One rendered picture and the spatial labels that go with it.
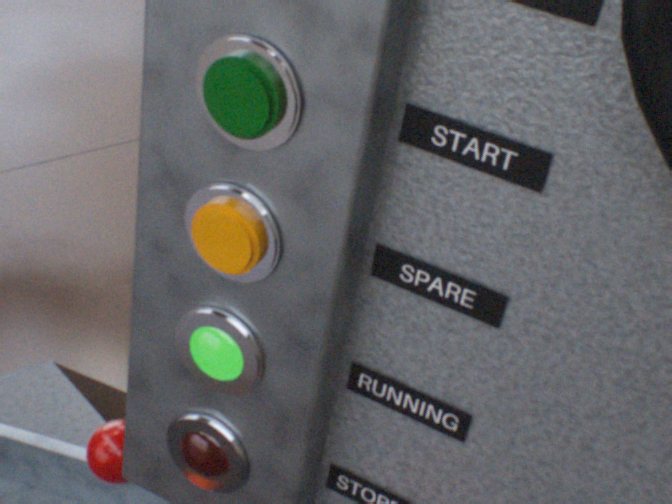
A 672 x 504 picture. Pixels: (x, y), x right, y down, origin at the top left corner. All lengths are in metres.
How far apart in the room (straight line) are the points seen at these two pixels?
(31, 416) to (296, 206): 0.76
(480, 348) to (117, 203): 2.58
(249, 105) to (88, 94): 3.14
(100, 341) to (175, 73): 2.10
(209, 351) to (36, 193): 2.57
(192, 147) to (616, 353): 0.15
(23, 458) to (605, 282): 0.58
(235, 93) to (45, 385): 0.81
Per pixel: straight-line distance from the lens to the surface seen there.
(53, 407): 1.07
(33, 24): 3.91
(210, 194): 0.34
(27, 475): 0.83
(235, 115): 0.31
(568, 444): 0.35
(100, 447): 0.53
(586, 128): 0.30
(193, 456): 0.40
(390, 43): 0.29
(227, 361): 0.36
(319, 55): 0.30
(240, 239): 0.33
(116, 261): 2.67
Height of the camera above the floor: 1.56
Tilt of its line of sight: 34 degrees down
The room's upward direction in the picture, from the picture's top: 10 degrees clockwise
